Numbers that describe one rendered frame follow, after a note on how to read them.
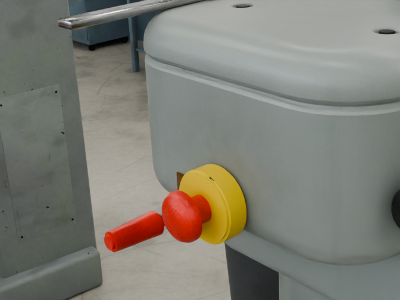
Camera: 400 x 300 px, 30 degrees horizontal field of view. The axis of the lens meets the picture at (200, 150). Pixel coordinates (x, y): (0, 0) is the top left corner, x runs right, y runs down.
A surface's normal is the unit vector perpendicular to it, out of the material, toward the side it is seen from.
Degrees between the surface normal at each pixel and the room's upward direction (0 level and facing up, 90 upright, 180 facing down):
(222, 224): 90
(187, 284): 0
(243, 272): 94
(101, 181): 0
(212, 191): 90
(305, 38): 0
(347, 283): 90
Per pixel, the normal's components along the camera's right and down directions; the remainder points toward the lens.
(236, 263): -0.82, 0.31
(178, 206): -0.49, -0.16
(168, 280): -0.05, -0.92
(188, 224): -0.27, 0.35
